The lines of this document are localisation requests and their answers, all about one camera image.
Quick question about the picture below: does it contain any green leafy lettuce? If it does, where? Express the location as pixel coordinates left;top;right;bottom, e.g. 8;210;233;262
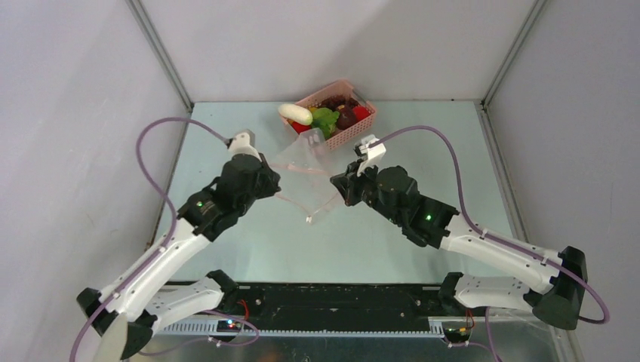
312;108;340;140

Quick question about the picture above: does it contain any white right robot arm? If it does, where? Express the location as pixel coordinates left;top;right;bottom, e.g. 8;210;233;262
330;163;587;330

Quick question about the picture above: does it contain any aluminium frame post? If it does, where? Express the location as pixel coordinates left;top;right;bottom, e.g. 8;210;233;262
481;0;548;111
125;0;194;113

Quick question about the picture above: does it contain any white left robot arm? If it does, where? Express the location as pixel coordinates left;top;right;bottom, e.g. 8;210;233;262
76;153;281;361

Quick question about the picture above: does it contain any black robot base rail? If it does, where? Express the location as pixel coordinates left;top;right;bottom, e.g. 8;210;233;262
165;282;501;336

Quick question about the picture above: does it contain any left aluminium frame post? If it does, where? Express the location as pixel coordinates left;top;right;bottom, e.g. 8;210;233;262
125;0;194;113

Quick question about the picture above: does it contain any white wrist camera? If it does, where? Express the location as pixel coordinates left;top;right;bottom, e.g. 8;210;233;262
355;134;386;176
227;129;261;161

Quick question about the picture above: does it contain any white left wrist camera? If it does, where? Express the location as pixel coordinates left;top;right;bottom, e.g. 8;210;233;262
227;129;261;161

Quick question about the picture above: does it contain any red bell pepper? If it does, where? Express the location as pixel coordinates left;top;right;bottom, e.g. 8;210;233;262
290;121;312;134

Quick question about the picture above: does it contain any dark purple grape bunch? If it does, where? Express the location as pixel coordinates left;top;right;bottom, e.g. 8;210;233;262
318;96;360;111

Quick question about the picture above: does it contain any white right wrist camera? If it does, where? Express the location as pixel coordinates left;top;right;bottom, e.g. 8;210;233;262
355;134;386;176

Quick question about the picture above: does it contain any clear zip top bag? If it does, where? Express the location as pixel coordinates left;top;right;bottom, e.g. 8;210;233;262
269;128;338;225

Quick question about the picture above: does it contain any white radish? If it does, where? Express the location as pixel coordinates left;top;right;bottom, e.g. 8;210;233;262
278;103;313;126

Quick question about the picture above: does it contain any right aluminium frame post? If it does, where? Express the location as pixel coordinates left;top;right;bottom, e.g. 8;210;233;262
481;0;548;111

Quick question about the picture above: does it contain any red tomato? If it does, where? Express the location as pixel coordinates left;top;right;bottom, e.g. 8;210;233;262
352;106;371;122

